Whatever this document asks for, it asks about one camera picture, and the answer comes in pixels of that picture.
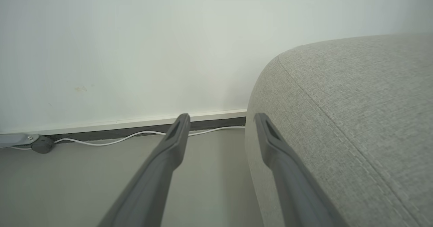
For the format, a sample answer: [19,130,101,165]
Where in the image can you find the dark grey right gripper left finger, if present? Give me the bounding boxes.
[97,113,191,227]

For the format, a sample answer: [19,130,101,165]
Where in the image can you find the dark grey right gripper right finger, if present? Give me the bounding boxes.
[254,113,349,227]

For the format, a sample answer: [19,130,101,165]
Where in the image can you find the dark grey round foot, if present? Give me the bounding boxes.
[31,136,55,154]

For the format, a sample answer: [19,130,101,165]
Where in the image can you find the grey fabric sofa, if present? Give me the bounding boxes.
[245,33,433,227]

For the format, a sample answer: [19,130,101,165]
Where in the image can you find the thin white cable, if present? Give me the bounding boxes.
[0,126,246,150]

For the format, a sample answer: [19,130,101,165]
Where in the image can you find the white and black skirting board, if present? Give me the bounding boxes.
[36,109,248,143]

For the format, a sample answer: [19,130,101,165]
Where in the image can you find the grey metal panel frame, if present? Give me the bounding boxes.
[0,134,40,148]

